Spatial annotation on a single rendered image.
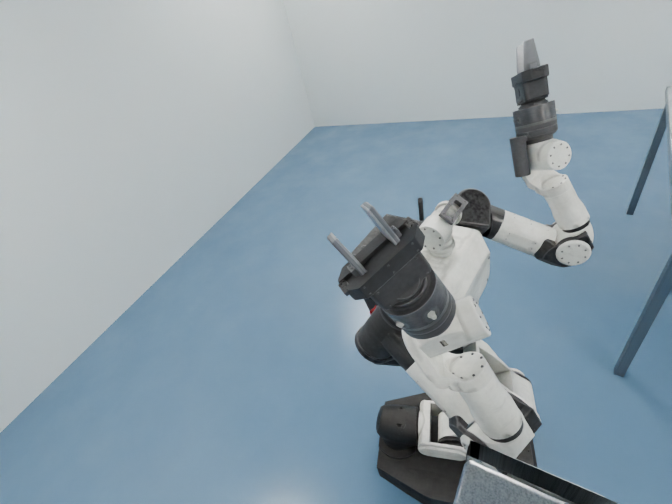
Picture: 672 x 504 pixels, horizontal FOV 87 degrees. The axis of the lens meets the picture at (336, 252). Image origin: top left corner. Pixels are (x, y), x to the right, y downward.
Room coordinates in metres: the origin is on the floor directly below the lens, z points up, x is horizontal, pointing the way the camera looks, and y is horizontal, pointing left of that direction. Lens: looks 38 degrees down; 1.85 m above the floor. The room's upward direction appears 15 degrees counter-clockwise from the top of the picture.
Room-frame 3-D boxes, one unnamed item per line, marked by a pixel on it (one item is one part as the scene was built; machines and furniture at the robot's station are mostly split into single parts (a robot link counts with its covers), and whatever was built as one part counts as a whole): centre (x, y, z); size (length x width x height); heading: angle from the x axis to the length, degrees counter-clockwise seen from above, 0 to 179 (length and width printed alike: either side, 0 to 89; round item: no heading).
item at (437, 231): (0.63, -0.24, 1.34); 0.10 x 0.07 x 0.09; 134
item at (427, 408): (0.65, -0.24, 0.28); 0.21 x 0.20 x 0.13; 67
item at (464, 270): (0.68, -0.20, 1.14); 0.34 x 0.30 x 0.36; 134
